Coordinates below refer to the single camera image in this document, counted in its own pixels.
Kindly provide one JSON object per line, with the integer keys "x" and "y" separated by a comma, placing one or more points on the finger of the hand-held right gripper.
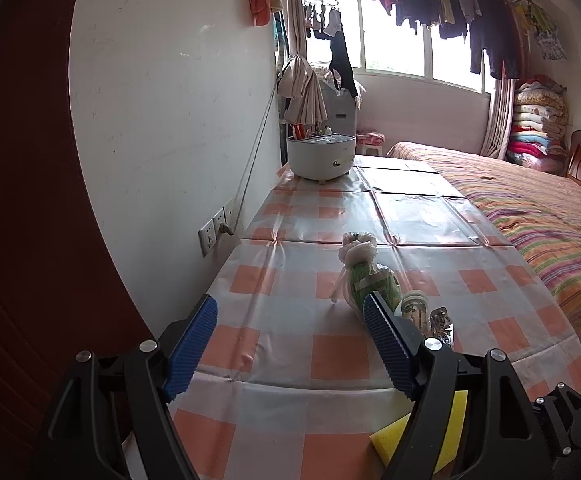
{"x": 568, "y": 420}

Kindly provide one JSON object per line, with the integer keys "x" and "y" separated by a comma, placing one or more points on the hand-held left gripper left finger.
{"x": 193, "y": 345}

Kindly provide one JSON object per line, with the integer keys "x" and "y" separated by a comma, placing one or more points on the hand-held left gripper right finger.
{"x": 388, "y": 345}

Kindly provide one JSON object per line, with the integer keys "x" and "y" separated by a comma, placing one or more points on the knotted bag with green packet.
{"x": 365, "y": 280}

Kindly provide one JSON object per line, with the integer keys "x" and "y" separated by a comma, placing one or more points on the orange checked tablecloth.
{"x": 295, "y": 320}

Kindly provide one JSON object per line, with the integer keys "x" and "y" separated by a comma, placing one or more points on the yellow sponge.
{"x": 453, "y": 420}

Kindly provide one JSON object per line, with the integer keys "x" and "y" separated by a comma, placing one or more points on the striped bed blanket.
{"x": 545, "y": 230}

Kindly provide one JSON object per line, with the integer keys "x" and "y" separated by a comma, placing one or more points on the white plastic stool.
{"x": 373, "y": 150}

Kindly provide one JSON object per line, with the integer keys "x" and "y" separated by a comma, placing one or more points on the white utensil holder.
{"x": 320, "y": 157}

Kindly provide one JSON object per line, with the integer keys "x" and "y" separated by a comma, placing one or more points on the red patterned cloth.
{"x": 370, "y": 136}

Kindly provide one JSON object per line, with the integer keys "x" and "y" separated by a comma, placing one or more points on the dark red door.
{"x": 20, "y": 210}

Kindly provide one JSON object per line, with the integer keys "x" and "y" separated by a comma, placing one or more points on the white appliance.
{"x": 343, "y": 115}

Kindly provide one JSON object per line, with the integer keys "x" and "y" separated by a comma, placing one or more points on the beige straight curtain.
{"x": 500, "y": 120}

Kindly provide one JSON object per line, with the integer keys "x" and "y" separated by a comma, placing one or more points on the stack of folded quilts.
{"x": 538, "y": 125}

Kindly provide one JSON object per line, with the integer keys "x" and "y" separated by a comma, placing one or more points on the beige knotted curtain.
{"x": 300, "y": 90}

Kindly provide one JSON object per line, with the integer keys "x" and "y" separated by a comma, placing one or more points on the black hanging garment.
{"x": 343, "y": 67}

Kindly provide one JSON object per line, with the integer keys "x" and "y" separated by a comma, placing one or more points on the window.
{"x": 400, "y": 50}

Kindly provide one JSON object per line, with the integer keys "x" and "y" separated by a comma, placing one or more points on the row of hanging clothes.
{"x": 490, "y": 35}

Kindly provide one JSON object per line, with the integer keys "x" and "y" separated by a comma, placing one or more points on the round hanger with socks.
{"x": 320, "y": 20}

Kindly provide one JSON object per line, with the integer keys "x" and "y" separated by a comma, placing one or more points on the white wall socket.
{"x": 230, "y": 210}
{"x": 208, "y": 239}
{"x": 220, "y": 220}

